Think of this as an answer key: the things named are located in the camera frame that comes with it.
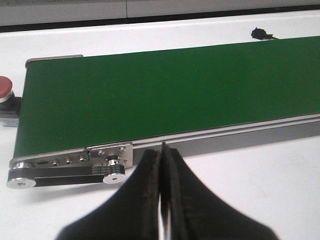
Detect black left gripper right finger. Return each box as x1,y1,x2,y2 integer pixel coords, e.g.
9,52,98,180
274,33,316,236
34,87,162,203
160,143,278,240

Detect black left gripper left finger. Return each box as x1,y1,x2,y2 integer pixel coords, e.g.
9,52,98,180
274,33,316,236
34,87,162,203
57,150,160,240

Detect red mushroom push button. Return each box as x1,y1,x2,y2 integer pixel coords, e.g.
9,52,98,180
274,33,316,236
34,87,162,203
0,76,22,128

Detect silver drive pulley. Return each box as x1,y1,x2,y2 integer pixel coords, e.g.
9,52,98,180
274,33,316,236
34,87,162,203
103,157,126,184

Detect black timing drive belt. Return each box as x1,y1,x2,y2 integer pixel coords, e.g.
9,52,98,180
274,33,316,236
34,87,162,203
7,164,126,188

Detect silver conveyor end roller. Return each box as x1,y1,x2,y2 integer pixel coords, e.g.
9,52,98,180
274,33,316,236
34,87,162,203
6,162,36,189

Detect green conveyor belt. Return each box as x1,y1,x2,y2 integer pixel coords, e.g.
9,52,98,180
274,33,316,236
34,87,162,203
13,36,320,157

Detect grey speckled stone counter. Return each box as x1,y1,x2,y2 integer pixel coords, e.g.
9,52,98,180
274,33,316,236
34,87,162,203
0,0,320,26

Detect aluminium conveyor frame rail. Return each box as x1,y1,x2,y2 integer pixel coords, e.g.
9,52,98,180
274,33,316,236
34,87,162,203
9,113,320,170

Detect black sensor with cable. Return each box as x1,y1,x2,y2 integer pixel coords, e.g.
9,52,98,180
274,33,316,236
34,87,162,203
251,27,279,41

